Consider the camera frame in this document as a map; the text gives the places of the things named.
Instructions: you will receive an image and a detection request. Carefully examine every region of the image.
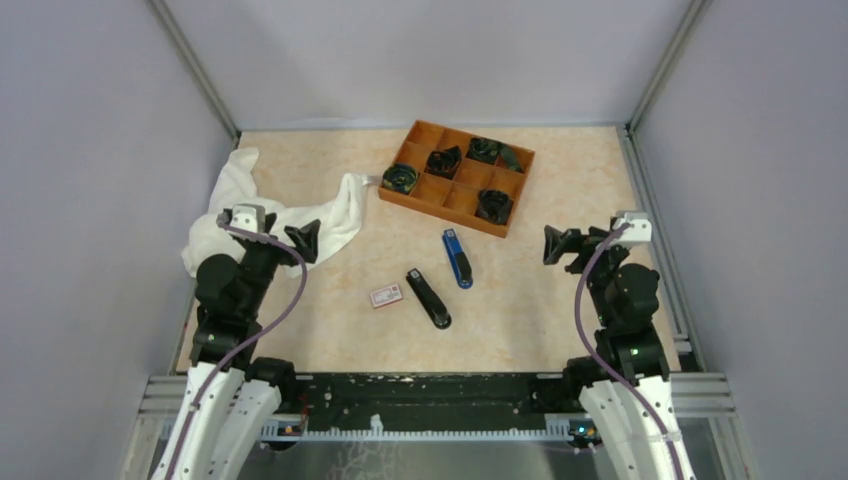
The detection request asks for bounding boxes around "white crumpled towel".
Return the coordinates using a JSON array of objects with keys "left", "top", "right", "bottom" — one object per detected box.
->
[{"left": 181, "top": 148, "right": 372, "bottom": 278}]

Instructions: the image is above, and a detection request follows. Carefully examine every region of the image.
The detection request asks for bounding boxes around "orange compartment tray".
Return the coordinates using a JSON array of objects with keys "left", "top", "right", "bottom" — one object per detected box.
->
[{"left": 378, "top": 120, "right": 535, "bottom": 238}]

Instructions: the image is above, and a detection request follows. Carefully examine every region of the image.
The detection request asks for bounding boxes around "dark rolled tape top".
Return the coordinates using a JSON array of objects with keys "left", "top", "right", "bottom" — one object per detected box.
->
[{"left": 466, "top": 137, "right": 524, "bottom": 173}]

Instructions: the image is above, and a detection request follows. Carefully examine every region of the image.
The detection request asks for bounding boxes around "dark rolled tape green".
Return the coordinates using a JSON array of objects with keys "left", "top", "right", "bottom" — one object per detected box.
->
[{"left": 381, "top": 163, "right": 419, "bottom": 195}]

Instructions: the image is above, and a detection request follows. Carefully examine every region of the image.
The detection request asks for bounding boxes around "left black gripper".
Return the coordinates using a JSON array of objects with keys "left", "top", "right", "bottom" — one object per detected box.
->
[{"left": 240, "top": 214, "right": 319, "bottom": 318}]

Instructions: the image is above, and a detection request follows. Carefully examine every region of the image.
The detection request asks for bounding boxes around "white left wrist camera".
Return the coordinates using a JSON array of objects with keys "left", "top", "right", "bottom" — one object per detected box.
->
[{"left": 216, "top": 203, "right": 266, "bottom": 233}]

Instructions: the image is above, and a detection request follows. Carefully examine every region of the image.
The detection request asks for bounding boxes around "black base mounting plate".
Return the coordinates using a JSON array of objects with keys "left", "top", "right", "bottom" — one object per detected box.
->
[{"left": 277, "top": 373, "right": 584, "bottom": 433}]

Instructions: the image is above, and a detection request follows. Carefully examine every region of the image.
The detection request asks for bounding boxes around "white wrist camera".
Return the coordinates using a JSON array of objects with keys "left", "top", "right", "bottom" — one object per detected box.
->
[
  {"left": 611, "top": 211, "right": 653, "bottom": 248},
  {"left": 216, "top": 203, "right": 266, "bottom": 233}
]

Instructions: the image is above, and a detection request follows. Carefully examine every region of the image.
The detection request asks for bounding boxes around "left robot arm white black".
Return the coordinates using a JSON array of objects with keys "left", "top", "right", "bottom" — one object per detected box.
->
[{"left": 152, "top": 210, "right": 321, "bottom": 479}]

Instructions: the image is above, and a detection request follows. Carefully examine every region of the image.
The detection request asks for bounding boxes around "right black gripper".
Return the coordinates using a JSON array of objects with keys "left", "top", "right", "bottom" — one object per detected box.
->
[{"left": 543, "top": 225, "right": 631, "bottom": 327}]

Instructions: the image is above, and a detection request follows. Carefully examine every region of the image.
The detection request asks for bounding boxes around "black rolled tape red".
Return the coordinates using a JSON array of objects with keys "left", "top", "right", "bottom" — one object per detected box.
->
[{"left": 425, "top": 146, "right": 462, "bottom": 180}]

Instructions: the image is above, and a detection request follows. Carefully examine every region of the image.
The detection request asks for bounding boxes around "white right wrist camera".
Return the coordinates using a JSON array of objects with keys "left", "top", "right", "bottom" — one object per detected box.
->
[{"left": 611, "top": 211, "right": 653, "bottom": 248}]

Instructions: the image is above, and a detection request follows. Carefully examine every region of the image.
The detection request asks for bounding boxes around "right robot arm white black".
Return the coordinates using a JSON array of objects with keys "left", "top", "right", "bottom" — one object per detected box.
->
[{"left": 543, "top": 219, "right": 696, "bottom": 479}]

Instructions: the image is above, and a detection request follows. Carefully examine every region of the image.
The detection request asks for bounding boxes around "aluminium frame rail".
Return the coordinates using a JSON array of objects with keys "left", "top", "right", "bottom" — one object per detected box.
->
[{"left": 139, "top": 372, "right": 737, "bottom": 448}]

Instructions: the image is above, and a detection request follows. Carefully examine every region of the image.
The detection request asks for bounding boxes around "red white staple box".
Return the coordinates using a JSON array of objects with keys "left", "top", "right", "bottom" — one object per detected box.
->
[{"left": 369, "top": 283, "right": 403, "bottom": 309}]

